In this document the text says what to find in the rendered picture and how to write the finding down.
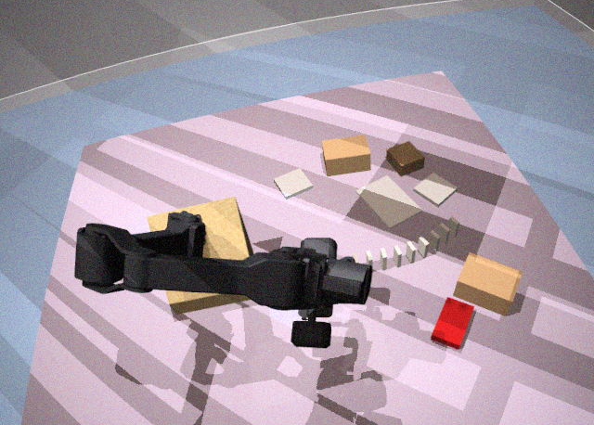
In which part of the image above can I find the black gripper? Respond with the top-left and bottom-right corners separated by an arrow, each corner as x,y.
291,238 -> 338,348

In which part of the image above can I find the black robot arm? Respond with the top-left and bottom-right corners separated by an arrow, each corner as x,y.
74,211 -> 373,311

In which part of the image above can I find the red rectangular block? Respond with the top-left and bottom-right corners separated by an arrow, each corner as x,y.
431,298 -> 474,350

